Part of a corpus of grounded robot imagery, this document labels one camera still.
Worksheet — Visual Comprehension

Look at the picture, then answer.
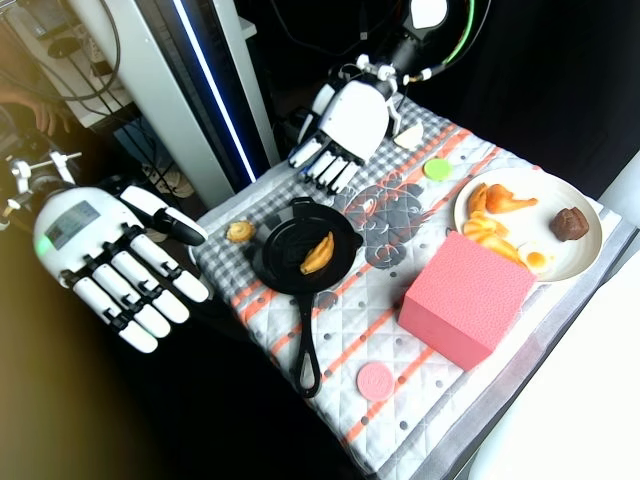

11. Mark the red cube box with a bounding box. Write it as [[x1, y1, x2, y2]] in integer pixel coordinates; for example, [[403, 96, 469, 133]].
[[397, 230, 537, 372]]

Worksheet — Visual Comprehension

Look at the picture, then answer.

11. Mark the grey quilt with bear print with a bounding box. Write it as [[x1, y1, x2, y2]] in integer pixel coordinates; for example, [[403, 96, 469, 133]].
[[192, 94, 629, 480]]

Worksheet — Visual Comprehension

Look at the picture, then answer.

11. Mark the toy fried egg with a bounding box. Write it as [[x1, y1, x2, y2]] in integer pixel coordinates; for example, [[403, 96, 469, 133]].
[[517, 241, 556, 274]]

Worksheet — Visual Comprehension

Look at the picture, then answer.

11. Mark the white column with blue strip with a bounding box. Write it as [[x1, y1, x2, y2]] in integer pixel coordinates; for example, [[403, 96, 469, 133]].
[[67, 0, 281, 194]]

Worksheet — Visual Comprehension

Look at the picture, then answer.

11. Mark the black backdrop cloth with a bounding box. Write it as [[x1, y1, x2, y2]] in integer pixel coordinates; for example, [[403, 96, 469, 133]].
[[29, 279, 396, 480]]

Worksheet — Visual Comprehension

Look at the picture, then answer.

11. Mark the white toy dumpling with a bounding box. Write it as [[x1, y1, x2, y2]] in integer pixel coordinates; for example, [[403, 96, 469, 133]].
[[393, 122, 425, 150]]

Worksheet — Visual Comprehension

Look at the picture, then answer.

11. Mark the swirl butter cookie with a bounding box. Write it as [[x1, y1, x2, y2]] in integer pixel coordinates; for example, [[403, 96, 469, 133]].
[[225, 219, 256, 245]]

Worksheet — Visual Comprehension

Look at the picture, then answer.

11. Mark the black cable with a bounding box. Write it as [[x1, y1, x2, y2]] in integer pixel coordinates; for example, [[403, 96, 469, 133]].
[[62, 0, 124, 104]]

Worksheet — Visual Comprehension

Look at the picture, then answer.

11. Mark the toy chicken drumstick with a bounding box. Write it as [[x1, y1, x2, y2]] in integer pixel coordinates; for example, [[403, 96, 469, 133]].
[[485, 183, 540, 215]]

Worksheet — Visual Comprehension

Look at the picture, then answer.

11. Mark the pink round cookie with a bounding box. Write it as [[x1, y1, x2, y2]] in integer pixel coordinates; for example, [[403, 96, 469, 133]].
[[356, 362, 395, 401]]

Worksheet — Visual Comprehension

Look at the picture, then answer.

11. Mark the brown toy meat patty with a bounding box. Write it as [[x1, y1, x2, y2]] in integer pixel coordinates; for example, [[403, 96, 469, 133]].
[[548, 206, 589, 244]]

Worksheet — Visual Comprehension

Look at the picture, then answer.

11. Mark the golden fried toy dumpling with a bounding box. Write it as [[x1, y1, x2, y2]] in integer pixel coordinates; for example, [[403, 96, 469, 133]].
[[467, 182, 489, 219], [299, 230, 335, 275]]

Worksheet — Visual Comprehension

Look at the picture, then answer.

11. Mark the white power strip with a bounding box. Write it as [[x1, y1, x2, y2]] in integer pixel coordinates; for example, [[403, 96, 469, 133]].
[[47, 33, 114, 77]]

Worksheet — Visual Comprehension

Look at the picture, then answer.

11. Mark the black cast iron pan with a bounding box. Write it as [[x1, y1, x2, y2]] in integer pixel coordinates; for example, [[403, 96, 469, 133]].
[[252, 197, 364, 400]]

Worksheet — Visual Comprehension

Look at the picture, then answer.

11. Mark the cream round plate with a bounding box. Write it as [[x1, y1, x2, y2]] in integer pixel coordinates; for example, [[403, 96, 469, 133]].
[[453, 167, 604, 284]]

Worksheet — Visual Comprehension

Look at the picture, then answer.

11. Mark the green round disc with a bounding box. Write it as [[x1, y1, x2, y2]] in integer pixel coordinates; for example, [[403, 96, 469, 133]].
[[423, 157, 453, 182]]

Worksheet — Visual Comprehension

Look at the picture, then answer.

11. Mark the person's hand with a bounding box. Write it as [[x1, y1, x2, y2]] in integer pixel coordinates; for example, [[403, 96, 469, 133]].
[[22, 93, 71, 136]]

